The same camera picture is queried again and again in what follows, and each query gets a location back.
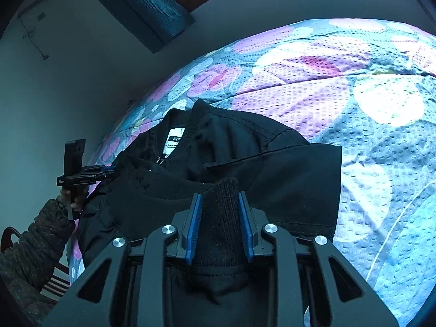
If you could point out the person's left forearm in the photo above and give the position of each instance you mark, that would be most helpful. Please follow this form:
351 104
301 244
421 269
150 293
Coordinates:
34 245

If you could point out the bed with colourful dotted sheet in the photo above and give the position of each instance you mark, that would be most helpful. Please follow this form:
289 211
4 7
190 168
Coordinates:
374 143

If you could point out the wooden chair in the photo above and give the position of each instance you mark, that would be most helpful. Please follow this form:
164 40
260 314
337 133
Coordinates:
54 284

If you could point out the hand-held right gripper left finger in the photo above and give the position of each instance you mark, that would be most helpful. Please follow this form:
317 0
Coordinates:
194 224

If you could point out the person's left hand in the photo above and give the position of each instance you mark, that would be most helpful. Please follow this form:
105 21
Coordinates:
64 196

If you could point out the blue curtain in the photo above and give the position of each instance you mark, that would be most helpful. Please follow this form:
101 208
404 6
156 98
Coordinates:
146 10

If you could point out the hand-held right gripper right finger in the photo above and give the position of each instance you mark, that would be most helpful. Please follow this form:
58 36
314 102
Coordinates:
245 224

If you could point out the black bomber jacket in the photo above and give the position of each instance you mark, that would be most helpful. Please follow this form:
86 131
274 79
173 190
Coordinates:
272 163

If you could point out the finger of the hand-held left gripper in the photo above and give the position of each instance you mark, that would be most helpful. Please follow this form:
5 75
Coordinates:
110 173

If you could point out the wall tube light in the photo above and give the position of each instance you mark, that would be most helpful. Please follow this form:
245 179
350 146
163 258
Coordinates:
35 2

